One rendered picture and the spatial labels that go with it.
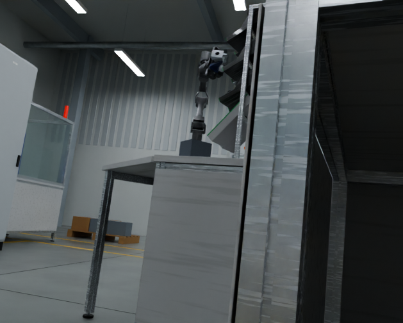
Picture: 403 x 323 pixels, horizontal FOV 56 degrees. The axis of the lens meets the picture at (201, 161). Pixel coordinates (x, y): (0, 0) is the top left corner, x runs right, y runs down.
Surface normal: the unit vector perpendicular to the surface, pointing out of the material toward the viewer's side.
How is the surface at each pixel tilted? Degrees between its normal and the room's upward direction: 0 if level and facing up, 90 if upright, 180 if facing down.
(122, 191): 90
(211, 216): 90
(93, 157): 90
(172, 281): 90
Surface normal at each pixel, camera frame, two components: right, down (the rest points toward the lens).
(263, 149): -0.37, -0.18
